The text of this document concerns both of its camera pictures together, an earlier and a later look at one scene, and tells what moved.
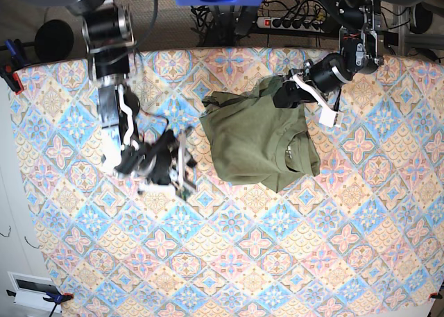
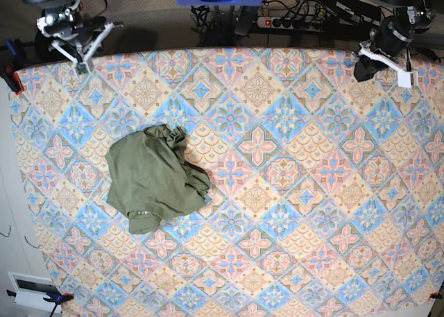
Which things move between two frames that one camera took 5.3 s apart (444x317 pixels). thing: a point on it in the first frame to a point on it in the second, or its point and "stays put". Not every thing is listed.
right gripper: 289,94 to 372,60
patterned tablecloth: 364,238 stays put
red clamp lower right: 435,295 stays put
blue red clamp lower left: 55,298 stays put
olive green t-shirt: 254,141 to 152,177
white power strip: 290,23 stays put
